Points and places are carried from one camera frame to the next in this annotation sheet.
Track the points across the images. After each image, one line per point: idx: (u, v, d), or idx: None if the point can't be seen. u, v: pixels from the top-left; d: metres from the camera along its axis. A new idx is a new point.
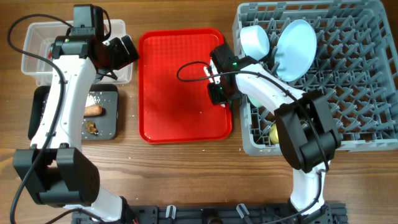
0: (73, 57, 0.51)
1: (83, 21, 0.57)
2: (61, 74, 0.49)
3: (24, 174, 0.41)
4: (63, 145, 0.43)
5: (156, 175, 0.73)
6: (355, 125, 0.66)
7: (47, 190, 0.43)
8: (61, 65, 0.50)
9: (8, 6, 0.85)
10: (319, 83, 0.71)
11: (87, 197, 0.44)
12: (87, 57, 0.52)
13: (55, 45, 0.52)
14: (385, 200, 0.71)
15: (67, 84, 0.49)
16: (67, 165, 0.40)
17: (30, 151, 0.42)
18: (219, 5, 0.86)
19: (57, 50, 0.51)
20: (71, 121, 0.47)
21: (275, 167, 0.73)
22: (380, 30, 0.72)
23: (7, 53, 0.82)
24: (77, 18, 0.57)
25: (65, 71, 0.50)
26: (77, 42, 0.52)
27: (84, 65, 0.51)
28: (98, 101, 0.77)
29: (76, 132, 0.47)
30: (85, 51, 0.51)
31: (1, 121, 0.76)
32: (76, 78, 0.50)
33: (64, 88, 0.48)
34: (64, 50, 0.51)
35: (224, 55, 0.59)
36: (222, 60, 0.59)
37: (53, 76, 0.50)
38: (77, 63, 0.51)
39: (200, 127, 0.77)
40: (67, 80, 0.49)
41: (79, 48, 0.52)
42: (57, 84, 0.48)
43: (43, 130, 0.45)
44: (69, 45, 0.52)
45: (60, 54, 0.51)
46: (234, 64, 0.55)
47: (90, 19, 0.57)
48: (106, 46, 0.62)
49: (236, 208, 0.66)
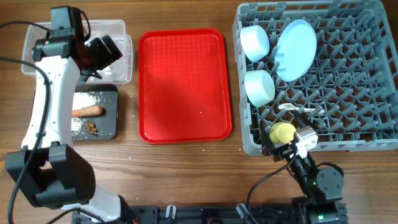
0: (56, 58, 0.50)
1: (61, 22, 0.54)
2: (45, 75, 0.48)
3: (17, 177, 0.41)
4: (55, 144, 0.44)
5: (156, 175, 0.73)
6: (356, 125, 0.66)
7: (43, 191, 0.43)
8: (43, 67, 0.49)
9: (9, 6, 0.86)
10: (319, 83, 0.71)
11: (84, 194, 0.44)
12: (69, 56, 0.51)
13: (36, 48, 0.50)
14: (385, 200, 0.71)
15: (52, 84, 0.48)
16: (60, 162, 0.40)
17: (21, 153, 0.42)
18: (219, 5, 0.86)
19: (38, 52, 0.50)
20: (60, 120, 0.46)
21: (275, 167, 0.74)
22: (380, 30, 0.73)
23: (7, 53, 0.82)
24: (55, 20, 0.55)
25: (49, 71, 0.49)
26: (58, 43, 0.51)
27: (66, 65, 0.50)
28: (97, 102, 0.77)
29: (66, 131, 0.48)
30: (67, 51, 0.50)
31: (2, 121, 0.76)
32: (61, 77, 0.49)
33: (50, 89, 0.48)
34: (46, 51, 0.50)
35: (329, 198, 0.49)
36: (321, 201, 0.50)
37: (38, 78, 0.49)
38: (59, 64, 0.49)
39: (199, 127, 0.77)
40: (51, 81, 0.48)
41: (61, 49, 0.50)
42: (42, 85, 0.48)
43: (33, 131, 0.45)
44: (52, 46, 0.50)
45: (41, 56, 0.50)
46: (321, 216, 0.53)
47: (68, 20, 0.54)
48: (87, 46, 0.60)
49: (237, 208, 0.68)
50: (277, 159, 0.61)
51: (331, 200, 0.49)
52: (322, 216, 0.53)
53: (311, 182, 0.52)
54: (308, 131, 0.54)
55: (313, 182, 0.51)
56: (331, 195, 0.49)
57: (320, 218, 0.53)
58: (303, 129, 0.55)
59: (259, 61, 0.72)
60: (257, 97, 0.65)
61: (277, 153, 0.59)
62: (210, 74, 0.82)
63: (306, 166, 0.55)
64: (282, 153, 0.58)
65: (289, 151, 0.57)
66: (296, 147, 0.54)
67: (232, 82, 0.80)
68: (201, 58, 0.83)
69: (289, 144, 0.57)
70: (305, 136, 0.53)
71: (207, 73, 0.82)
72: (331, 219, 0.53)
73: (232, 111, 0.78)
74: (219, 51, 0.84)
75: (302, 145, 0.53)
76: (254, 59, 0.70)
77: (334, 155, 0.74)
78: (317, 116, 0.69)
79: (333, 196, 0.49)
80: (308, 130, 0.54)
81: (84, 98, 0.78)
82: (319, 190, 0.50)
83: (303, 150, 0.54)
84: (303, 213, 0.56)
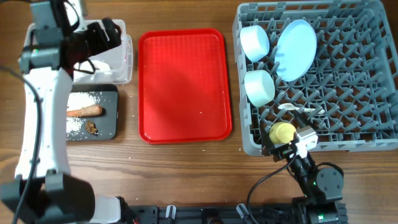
0: (45, 70, 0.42)
1: (45, 21, 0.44)
2: (34, 91, 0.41)
3: (13, 207, 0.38)
4: (50, 172, 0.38)
5: (156, 175, 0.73)
6: (356, 125, 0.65)
7: (41, 218, 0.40)
8: (32, 80, 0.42)
9: (9, 7, 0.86)
10: (319, 83, 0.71)
11: (84, 215, 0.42)
12: (61, 68, 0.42)
13: (22, 57, 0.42)
14: (385, 200, 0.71)
15: (43, 102, 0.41)
16: (57, 193, 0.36)
17: (15, 185, 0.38)
18: (219, 5, 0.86)
19: (26, 63, 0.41)
20: (58, 145, 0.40)
21: (275, 167, 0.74)
22: (380, 30, 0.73)
23: (7, 53, 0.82)
24: (38, 18, 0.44)
25: (39, 87, 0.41)
26: (48, 52, 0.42)
27: (58, 78, 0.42)
28: (98, 101, 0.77)
29: (62, 154, 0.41)
30: (58, 62, 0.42)
31: (1, 121, 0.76)
32: (51, 93, 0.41)
33: (40, 107, 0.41)
34: (34, 62, 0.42)
35: (329, 198, 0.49)
36: (321, 201, 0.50)
37: (28, 93, 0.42)
38: (49, 77, 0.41)
39: (199, 127, 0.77)
40: (42, 98, 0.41)
41: (50, 57, 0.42)
42: (32, 103, 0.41)
43: (27, 158, 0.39)
44: (40, 57, 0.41)
45: (30, 68, 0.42)
46: (320, 216, 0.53)
47: (53, 19, 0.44)
48: (78, 38, 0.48)
49: (237, 208, 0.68)
50: (277, 159, 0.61)
51: (331, 200, 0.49)
52: (322, 216, 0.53)
53: (311, 182, 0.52)
54: (307, 131, 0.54)
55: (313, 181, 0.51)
56: (331, 195, 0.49)
57: (320, 217, 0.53)
58: (303, 129, 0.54)
59: (259, 61, 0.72)
60: (257, 97, 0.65)
61: (277, 153, 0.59)
62: (210, 74, 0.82)
63: (306, 166, 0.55)
64: (282, 153, 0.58)
65: (289, 151, 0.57)
66: (296, 147, 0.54)
67: (232, 82, 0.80)
68: (201, 58, 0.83)
69: (289, 144, 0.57)
70: (305, 136, 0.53)
71: (207, 73, 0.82)
72: (331, 219, 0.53)
73: (232, 111, 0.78)
74: (219, 51, 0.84)
75: (302, 145, 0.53)
76: (254, 59, 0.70)
77: (334, 154, 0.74)
78: (317, 116, 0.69)
79: (333, 196, 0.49)
80: (308, 130, 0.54)
81: (85, 98, 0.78)
82: (319, 191, 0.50)
83: (303, 150, 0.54)
84: (302, 213, 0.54)
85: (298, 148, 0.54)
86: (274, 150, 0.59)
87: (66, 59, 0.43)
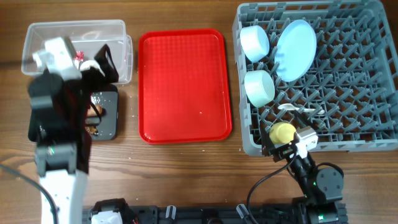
0: (60, 173, 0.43)
1: (43, 103, 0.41)
2: (51, 201, 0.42)
3: None
4: None
5: (156, 175, 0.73)
6: (356, 126, 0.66)
7: None
8: (50, 187, 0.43)
9: (9, 6, 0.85)
10: (319, 83, 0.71)
11: None
12: (77, 170, 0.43)
13: (38, 153, 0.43)
14: (385, 200, 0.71)
15: (60, 211, 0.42)
16: None
17: None
18: (220, 5, 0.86)
19: (42, 164, 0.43)
20: None
21: (275, 167, 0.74)
22: (380, 30, 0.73)
23: (7, 53, 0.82)
24: (35, 98, 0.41)
25: (56, 193, 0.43)
26: (64, 152, 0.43)
27: (74, 183, 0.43)
28: (98, 102, 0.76)
29: None
30: (74, 165, 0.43)
31: (1, 121, 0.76)
32: (69, 201, 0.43)
33: (56, 214, 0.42)
34: (50, 161, 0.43)
35: (329, 198, 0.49)
36: (321, 201, 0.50)
37: (44, 199, 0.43)
38: (66, 183, 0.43)
39: (199, 127, 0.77)
40: (58, 206, 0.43)
41: (63, 156, 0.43)
42: (49, 211, 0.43)
43: None
44: (57, 158, 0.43)
45: (46, 170, 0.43)
46: (320, 216, 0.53)
47: (55, 114, 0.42)
48: (82, 97, 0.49)
49: (237, 208, 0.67)
50: (277, 159, 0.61)
51: (331, 200, 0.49)
52: (322, 217, 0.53)
53: (311, 183, 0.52)
54: (308, 132, 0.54)
55: (313, 182, 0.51)
56: (331, 195, 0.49)
57: (319, 218, 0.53)
58: (303, 130, 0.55)
59: (259, 61, 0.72)
60: (257, 97, 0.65)
61: (277, 153, 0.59)
62: (210, 74, 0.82)
63: (306, 166, 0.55)
64: (282, 154, 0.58)
65: (289, 152, 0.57)
66: (296, 147, 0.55)
67: (232, 82, 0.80)
68: (201, 58, 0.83)
69: (289, 144, 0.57)
70: (305, 137, 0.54)
71: (207, 74, 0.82)
72: (331, 219, 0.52)
73: (232, 111, 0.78)
74: (219, 52, 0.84)
75: (302, 145, 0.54)
76: (254, 59, 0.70)
77: (333, 155, 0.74)
78: (317, 116, 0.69)
79: (333, 196, 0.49)
80: (308, 130, 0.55)
81: None
82: (319, 191, 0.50)
83: (303, 151, 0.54)
84: (302, 213, 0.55)
85: (298, 148, 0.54)
86: (273, 150, 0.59)
87: (78, 154, 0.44)
